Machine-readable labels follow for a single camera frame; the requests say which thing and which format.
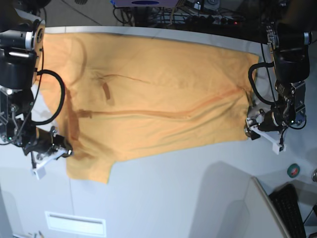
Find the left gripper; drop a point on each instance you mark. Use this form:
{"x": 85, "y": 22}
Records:
{"x": 272, "y": 121}

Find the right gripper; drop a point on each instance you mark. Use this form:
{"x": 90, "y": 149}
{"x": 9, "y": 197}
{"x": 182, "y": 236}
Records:
{"x": 46, "y": 142}

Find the orange yellow t-shirt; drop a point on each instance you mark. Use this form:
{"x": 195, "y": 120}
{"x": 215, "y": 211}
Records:
{"x": 130, "y": 97}

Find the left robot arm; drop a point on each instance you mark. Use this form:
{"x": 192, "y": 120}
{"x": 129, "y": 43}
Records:
{"x": 288, "y": 26}

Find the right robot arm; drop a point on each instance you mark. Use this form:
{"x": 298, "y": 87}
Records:
{"x": 21, "y": 52}

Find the green tape roll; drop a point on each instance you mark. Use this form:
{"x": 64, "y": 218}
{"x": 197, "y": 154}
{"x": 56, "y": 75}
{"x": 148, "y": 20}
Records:
{"x": 293, "y": 170}

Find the black keyboard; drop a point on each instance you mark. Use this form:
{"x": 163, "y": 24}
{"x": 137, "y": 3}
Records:
{"x": 285, "y": 202}

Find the white paper label on table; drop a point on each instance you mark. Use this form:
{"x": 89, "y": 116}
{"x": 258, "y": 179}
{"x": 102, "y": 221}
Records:
{"x": 76, "y": 224}

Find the black power strip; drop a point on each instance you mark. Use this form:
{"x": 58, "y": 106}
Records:
{"x": 213, "y": 20}

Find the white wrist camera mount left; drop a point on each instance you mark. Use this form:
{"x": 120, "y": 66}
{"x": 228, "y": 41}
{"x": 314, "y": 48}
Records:
{"x": 277, "y": 145}

